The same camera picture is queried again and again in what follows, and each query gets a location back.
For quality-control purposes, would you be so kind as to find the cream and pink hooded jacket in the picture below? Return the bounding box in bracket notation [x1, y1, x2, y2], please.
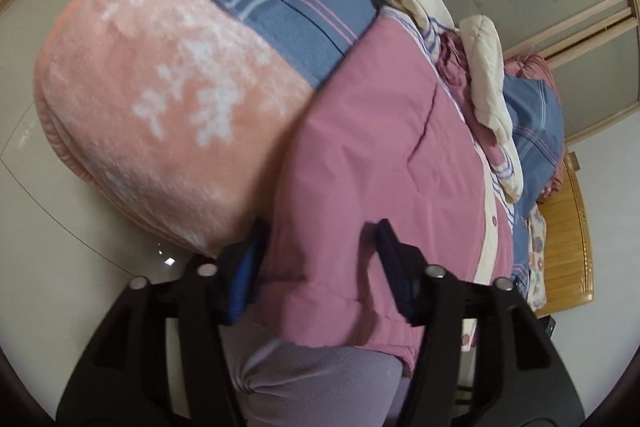
[256, 0, 524, 369]

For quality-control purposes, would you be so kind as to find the lavender trousers leg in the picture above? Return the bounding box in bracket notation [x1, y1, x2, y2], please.
[219, 314, 409, 427]

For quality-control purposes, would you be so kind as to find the floral pillow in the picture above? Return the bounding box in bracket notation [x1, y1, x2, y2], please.
[526, 205, 547, 312]

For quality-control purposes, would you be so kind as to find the pink fleece blanket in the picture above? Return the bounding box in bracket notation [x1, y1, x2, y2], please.
[34, 0, 314, 257]

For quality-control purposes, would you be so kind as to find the blue striped bed sheet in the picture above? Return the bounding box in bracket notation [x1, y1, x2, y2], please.
[213, 0, 564, 296]

